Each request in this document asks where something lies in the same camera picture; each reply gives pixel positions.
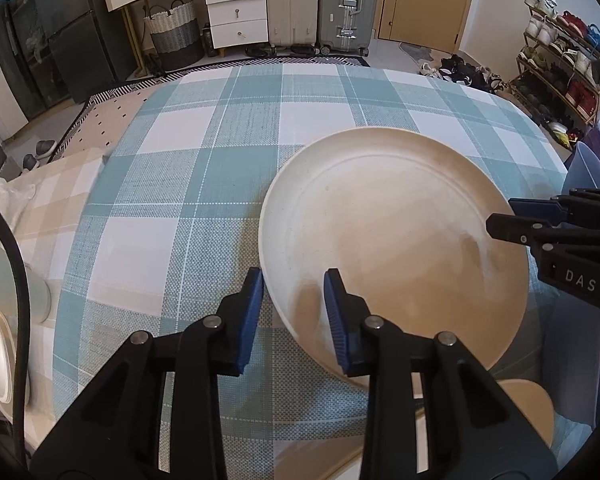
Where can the black refrigerator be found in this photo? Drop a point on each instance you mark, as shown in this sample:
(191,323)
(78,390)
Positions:
(52,50)

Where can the teal plaid tablecloth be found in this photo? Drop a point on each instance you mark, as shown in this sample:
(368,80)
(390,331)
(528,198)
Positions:
(172,226)

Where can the woven laundry basket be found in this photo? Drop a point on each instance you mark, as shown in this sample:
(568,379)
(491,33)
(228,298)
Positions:
(175,34)

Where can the white plate stack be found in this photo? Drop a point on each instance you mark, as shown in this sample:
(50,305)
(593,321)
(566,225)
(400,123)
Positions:
(8,351)

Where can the shoe rack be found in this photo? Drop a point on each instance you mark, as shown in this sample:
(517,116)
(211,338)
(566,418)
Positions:
(555,80)

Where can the wooden door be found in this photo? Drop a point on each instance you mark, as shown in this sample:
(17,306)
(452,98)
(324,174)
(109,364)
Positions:
(436,24)

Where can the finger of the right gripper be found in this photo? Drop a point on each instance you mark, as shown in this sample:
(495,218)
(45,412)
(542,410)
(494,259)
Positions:
(580,230)
(578,205)

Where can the large beige plate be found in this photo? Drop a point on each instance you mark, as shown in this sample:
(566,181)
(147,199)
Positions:
(402,217)

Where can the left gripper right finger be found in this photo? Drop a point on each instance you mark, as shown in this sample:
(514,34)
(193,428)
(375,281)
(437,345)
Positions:
(433,411)

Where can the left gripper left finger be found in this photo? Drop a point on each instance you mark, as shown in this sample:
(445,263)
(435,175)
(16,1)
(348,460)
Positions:
(152,411)

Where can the beige suitcase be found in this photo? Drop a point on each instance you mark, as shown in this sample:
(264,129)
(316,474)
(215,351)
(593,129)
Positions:
(292,23)

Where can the beige plaid cloth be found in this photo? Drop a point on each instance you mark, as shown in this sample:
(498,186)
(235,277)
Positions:
(43,207)

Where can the pale green cup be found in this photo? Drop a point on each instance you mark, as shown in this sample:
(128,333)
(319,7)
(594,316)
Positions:
(40,299)

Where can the silver aluminium suitcase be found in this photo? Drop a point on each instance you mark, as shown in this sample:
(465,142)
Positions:
(345,26)

